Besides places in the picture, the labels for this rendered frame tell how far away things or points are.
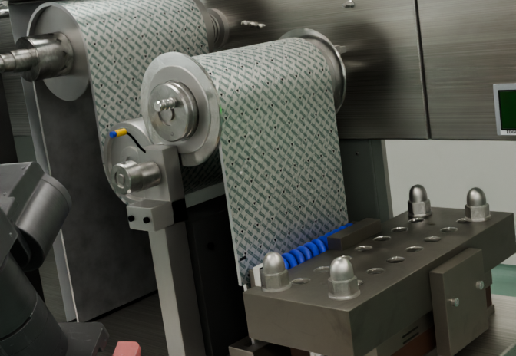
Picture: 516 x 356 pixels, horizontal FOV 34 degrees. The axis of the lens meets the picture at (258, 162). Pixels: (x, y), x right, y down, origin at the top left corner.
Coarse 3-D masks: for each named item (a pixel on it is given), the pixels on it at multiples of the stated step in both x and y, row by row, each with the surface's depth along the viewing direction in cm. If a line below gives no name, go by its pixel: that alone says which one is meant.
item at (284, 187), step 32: (288, 128) 115; (320, 128) 120; (224, 160) 106; (256, 160) 110; (288, 160) 115; (320, 160) 120; (256, 192) 110; (288, 192) 115; (320, 192) 120; (256, 224) 111; (288, 224) 115; (320, 224) 120; (256, 256) 111
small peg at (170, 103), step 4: (160, 100) 104; (164, 100) 104; (168, 100) 104; (172, 100) 105; (156, 104) 104; (160, 104) 103; (164, 104) 104; (168, 104) 104; (172, 104) 105; (176, 104) 105; (156, 108) 104; (160, 108) 103; (164, 108) 104; (168, 108) 105; (172, 108) 105
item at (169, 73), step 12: (168, 72) 108; (180, 72) 106; (156, 84) 110; (192, 84) 105; (204, 96) 104; (204, 108) 105; (204, 120) 105; (156, 132) 112; (204, 132) 106; (168, 144) 111; (180, 144) 109; (192, 144) 108
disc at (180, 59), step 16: (160, 64) 109; (176, 64) 107; (192, 64) 105; (144, 80) 111; (208, 80) 104; (144, 96) 112; (208, 96) 104; (144, 112) 113; (160, 144) 112; (208, 144) 106; (192, 160) 109
